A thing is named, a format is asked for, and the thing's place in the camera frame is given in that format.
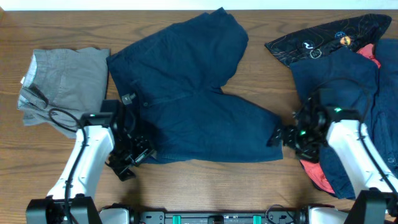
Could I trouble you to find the navy blue shorts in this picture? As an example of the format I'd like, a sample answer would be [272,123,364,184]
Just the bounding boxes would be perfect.
[107,8,283,164]

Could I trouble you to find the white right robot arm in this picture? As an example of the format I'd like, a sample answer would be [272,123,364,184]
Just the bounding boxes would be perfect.
[267,97,397,223]

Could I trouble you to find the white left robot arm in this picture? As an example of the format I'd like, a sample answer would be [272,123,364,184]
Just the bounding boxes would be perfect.
[25,100,155,224]

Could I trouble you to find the red garment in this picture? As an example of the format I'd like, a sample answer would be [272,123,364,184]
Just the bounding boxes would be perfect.
[300,44,381,195]

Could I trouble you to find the dark blue garment in pile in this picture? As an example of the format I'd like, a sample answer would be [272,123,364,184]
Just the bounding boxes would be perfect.
[290,48,378,199]

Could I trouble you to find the blue denim jeans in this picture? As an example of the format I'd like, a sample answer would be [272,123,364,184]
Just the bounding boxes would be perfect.
[372,39,397,175]

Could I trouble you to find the folded grey shorts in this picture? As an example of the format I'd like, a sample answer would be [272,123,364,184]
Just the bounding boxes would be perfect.
[17,47,110,139]

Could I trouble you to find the black patterned shorts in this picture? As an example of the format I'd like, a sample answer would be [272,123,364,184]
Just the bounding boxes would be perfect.
[264,14,392,67]

